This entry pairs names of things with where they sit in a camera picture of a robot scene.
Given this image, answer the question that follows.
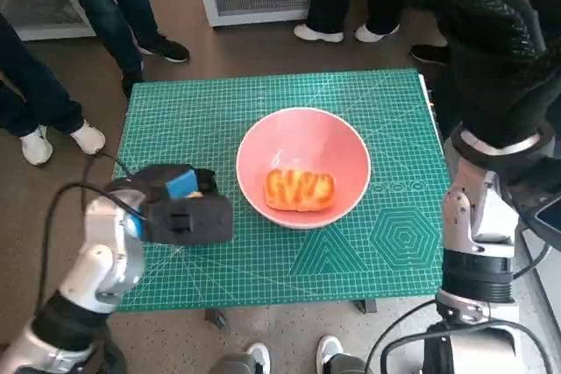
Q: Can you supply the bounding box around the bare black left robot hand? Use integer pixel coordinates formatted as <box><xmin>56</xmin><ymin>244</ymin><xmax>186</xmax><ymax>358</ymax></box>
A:
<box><xmin>131</xmin><ymin>164</ymin><xmax>219</xmax><ymax>202</ymax></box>

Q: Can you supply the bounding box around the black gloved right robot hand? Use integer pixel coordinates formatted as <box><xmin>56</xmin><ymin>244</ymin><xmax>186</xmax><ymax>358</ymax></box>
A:
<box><xmin>402</xmin><ymin>0</ymin><xmax>561</xmax><ymax>150</ymax></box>

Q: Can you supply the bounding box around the braided rectangular bread loaf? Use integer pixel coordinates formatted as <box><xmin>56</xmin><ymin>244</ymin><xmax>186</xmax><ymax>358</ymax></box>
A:
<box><xmin>262</xmin><ymin>167</ymin><xmax>337</xmax><ymax>212</ymax></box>

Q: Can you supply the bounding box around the pink bowl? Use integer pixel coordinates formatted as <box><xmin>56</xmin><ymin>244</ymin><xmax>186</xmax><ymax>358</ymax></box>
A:
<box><xmin>235</xmin><ymin>107</ymin><xmax>373</xmax><ymax>229</ymax></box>

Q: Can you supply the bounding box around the green cutting mat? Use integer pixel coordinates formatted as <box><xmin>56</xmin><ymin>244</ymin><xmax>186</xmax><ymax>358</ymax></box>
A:
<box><xmin>111</xmin><ymin>67</ymin><xmax>452</xmax><ymax>312</ymax></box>

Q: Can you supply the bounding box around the white left foot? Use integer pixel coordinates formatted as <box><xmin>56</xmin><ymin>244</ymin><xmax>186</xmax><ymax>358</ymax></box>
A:
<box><xmin>209</xmin><ymin>341</ymin><xmax>272</xmax><ymax>374</ymax></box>

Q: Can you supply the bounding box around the white foot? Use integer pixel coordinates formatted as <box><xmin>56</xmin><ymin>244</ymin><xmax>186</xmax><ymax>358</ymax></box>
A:
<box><xmin>209</xmin><ymin>341</ymin><xmax>272</xmax><ymax>374</ymax></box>
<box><xmin>316</xmin><ymin>334</ymin><xmax>373</xmax><ymax>374</ymax></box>

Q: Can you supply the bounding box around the grey desk panel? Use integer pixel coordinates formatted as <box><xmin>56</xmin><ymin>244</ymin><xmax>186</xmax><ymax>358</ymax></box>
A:
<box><xmin>536</xmin><ymin>259</ymin><xmax>561</xmax><ymax>331</ymax></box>

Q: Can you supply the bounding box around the white right foot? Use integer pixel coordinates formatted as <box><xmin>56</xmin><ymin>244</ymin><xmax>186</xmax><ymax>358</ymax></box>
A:
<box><xmin>316</xmin><ymin>334</ymin><xmax>373</xmax><ymax>374</ymax></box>

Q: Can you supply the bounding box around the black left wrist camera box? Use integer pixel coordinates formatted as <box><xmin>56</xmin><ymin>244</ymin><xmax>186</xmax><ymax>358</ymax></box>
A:
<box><xmin>140</xmin><ymin>192</ymin><xmax>235</xmax><ymax>245</ymax></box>

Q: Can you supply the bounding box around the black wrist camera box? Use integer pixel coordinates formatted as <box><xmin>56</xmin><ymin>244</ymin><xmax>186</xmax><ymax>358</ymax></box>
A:
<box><xmin>503</xmin><ymin>163</ymin><xmax>561</xmax><ymax>239</ymax></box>
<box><xmin>140</xmin><ymin>192</ymin><xmax>235</xmax><ymax>245</ymax></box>

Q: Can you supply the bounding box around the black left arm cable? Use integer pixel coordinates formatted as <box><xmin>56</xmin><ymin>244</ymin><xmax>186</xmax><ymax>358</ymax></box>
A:
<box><xmin>37</xmin><ymin>183</ymin><xmax>146</xmax><ymax>309</ymax></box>
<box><xmin>81</xmin><ymin>152</ymin><xmax>135</xmax><ymax>187</ymax></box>

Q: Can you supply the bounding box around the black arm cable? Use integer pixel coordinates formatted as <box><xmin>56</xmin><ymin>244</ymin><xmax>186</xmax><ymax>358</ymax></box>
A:
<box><xmin>81</xmin><ymin>152</ymin><xmax>135</xmax><ymax>187</ymax></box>
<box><xmin>512</xmin><ymin>227</ymin><xmax>553</xmax><ymax>281</ymax></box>
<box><xmin>366</xmin><ymin>301</ymin><xmax>556</xmax><ymax>374</ymax></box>
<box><xmin>37</xmin><ymin>183</ymin><xmax>146</xmax><ymax>309</ymax></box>

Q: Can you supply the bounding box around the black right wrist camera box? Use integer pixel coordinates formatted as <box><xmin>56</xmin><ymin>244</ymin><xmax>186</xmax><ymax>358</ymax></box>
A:
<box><xmin>503</xmin><ymin>163</ymin><xmax>561</xmax><ymax>239</ymax></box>

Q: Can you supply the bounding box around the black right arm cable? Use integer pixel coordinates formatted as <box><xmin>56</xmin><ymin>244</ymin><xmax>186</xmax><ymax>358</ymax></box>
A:
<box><xmin>512</xmin><ymin>227</ymin><xmax>553</xmax><ymax>281</ymax></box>
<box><xmin>366</xmin><ymin>301</ymin><xmax>556</xmax><ymax>374</ymax></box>

